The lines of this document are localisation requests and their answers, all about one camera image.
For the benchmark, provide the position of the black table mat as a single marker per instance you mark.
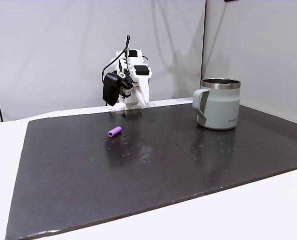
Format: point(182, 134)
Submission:
point(148, 175)

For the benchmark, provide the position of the dark object on wall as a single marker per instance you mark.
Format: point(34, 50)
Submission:
point(231, 0)

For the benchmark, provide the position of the purple ribbed pen grip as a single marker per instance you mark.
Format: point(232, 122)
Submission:
point(114, 132)

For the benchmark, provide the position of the black oval camera box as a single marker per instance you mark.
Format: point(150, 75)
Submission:
point(110, 87)

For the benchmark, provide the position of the pale green steel-rimmed mug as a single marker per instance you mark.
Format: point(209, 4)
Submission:
point(221, 107)

